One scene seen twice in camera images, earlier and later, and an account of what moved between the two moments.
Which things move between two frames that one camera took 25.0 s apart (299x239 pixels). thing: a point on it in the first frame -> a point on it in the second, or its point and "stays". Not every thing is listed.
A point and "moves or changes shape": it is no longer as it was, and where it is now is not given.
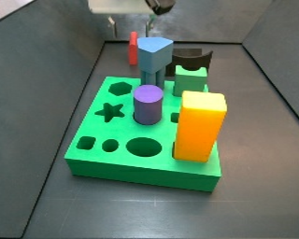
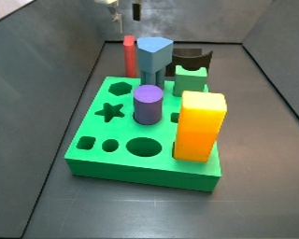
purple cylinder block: x=147 y=104 stays
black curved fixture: x=188 y=58 stays
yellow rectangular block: x=202 y=113 stays
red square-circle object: x=134 y=48 moves or changes shape
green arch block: x=190 y=79 stays
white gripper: x=123 y=7 -> x=116 y=14
